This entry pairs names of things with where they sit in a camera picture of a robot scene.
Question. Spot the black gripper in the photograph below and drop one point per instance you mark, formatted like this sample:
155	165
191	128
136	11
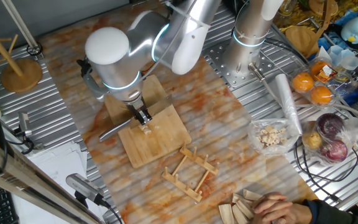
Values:
138	107

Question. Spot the steel cleaver knife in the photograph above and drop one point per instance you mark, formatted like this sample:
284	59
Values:
113	132

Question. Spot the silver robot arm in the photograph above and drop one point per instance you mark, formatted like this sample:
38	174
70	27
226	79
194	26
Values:
110	62

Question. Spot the dark sleeved forearm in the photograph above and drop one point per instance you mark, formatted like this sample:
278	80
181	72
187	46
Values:
331	214

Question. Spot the plastic bag of lotus pieces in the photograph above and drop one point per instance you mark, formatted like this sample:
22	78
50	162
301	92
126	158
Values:
270	137

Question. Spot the person left hand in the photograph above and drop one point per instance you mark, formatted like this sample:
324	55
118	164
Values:
267	219

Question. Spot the person right hand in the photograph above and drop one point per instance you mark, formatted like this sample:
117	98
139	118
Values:
294	214

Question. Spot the wooden cutting board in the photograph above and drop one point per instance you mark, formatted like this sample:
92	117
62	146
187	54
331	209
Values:
160	143

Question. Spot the orange marble pattern mat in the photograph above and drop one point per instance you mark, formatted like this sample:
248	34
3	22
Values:
216	124

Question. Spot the wooden peg rack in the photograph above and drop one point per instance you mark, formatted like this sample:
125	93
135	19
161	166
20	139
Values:
182	187

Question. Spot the white paper stack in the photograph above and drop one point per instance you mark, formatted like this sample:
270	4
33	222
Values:
54	165

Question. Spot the pale wooden block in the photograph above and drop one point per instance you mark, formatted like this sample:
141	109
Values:
239	216
237	198
246	209
253	195
226	214

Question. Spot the roll of clear plastic bags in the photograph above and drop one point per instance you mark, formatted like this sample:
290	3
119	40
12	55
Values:
286	96

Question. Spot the oranges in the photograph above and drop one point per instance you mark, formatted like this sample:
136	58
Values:
300	94

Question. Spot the orange fruit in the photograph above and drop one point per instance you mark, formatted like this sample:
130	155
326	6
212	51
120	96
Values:
321	95
302	81

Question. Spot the round wooden board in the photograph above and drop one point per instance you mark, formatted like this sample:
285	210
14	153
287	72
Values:
301	39

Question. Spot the clear glass jar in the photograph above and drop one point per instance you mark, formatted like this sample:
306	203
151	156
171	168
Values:
286	7

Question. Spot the orange with paper label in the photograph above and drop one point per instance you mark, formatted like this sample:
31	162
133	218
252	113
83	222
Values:
317	67

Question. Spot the red onion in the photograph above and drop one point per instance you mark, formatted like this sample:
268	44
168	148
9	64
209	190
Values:
329	124
334	151

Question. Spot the clear plastic measuring cup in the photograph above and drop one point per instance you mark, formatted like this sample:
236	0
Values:
343	57

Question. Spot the wooden spoon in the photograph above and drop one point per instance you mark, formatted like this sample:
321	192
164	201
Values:
322	6

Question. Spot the clear plastic produce bag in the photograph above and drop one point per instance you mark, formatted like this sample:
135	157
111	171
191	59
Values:
357	130

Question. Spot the light blue plush toy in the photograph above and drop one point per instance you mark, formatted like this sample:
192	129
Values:
356	29

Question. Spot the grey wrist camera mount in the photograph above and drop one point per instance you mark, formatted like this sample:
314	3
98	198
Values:
89	82

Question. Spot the silver tube camera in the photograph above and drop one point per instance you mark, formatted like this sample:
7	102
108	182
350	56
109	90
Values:
82	185

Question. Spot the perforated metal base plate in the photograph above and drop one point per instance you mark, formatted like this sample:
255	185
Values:
219	56

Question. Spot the metal frame bar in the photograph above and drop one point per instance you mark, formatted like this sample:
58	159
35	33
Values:
26	183

